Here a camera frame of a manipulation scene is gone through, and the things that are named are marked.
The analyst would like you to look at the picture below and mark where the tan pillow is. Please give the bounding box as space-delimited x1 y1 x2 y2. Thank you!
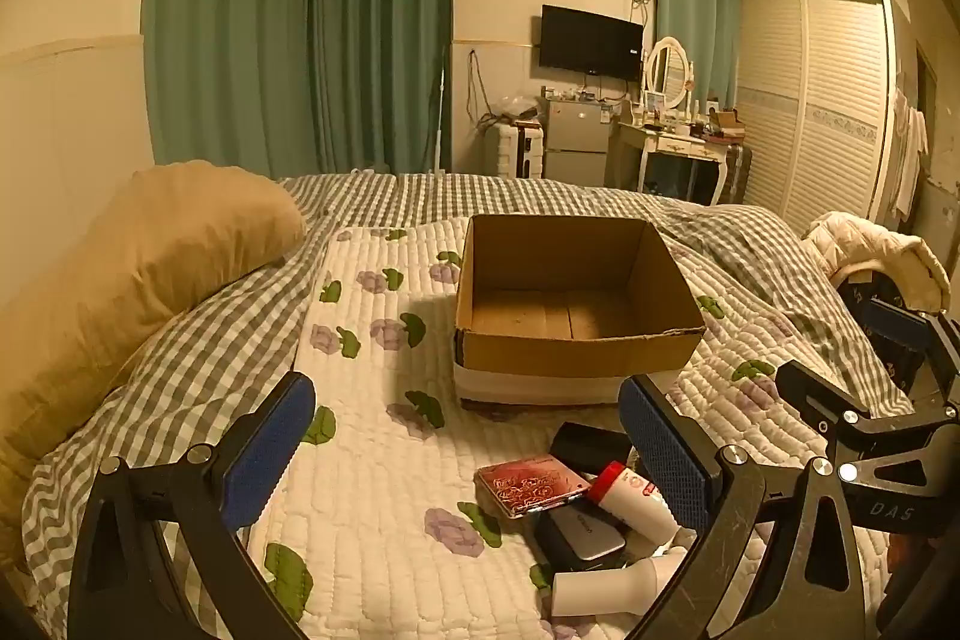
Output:
0 160 308 558

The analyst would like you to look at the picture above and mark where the black wall cable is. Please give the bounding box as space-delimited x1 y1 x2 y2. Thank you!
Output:
466 50 497 133

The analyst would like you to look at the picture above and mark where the silver small fridge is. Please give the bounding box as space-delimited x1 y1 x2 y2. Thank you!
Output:
541 96 612 187

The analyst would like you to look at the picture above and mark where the hanging white towel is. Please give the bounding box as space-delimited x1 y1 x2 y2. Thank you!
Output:
892 85 931 220

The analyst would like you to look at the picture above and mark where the clear plastic bag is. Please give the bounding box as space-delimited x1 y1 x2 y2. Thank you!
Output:
495 95 542 124

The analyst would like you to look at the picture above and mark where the grey and black power bank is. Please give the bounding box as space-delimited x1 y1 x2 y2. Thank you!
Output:
534 503 628 573

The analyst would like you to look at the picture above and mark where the white padded jacket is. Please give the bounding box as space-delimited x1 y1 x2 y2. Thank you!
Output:
806 211 952 313

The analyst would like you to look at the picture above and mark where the white pole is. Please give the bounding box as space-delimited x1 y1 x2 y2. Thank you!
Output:
435 61 448 173

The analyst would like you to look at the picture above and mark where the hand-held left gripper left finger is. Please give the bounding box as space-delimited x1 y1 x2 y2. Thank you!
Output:
67 372 317 640

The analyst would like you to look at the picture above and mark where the white bottle with red cap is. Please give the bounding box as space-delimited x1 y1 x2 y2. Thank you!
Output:
585 461 680 537

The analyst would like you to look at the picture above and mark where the white floral quilted blanket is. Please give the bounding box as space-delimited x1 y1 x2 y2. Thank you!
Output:
247 216 893 640

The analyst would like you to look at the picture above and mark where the white suitcase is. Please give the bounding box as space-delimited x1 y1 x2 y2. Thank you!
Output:
493 119 547 180

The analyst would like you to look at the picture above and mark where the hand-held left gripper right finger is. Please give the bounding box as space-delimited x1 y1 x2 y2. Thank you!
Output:
617 374 880 640

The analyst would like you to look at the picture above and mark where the black power adapter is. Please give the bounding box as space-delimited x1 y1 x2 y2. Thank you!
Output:
550 421 635 477

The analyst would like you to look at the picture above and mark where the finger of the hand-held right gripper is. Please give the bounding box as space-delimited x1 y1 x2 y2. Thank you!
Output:
838 269 960 386
775 359 960 536

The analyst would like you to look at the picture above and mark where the green curtain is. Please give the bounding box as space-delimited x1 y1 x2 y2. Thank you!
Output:
309 0 455 176
142 0 317 180

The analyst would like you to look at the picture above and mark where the cardboard box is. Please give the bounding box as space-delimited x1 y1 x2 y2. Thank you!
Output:
452 214 707 417

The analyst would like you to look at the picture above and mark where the white dressing table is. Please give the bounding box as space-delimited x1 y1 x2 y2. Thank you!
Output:
607 111 740 206

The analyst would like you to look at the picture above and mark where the black wall television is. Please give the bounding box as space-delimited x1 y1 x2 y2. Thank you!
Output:
538 5 644 82

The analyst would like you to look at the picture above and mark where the white louvred wardrobe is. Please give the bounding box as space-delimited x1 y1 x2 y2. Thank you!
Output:
735 0 897 229

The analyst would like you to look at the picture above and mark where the red patterned flat case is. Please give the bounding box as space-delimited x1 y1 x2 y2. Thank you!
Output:
474 454 592 521

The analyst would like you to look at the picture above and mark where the white cylindrical bottle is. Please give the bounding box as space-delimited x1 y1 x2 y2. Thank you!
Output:
551 546 691 618

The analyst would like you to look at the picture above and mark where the light teal curtain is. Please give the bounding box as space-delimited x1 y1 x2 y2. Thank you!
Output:
651 0 742 115

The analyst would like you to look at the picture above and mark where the dark suitcase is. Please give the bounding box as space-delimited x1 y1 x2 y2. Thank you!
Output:
720 141 753 206

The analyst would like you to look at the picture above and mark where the oval white vanity mirror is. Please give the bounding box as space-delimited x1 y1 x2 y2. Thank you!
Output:
643 36 695 112

